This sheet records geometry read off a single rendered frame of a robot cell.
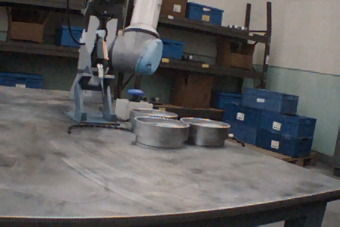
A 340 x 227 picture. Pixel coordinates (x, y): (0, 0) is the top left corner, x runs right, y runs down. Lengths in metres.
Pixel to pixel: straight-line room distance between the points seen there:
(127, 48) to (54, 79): 3.64
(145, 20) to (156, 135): 0.63
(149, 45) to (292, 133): 3.33
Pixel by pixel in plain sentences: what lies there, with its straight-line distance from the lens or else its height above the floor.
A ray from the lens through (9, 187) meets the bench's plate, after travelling 0.45.
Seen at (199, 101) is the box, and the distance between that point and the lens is 5.13.
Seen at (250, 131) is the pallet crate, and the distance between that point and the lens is 4.88.
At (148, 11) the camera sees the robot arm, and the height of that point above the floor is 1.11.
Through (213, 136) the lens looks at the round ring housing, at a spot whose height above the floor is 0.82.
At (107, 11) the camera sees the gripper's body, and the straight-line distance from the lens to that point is 0.96.
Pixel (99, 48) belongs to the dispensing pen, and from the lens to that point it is 0.94.
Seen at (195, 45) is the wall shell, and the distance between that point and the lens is 5.64.
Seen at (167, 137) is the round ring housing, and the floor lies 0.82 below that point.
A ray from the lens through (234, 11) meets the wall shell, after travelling 6.05.
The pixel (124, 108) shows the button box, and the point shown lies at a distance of 1.03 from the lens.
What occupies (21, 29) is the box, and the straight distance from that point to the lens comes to 4.24.
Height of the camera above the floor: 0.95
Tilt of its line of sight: 5 degrees down
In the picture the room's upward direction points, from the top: 7 degrees clockwise
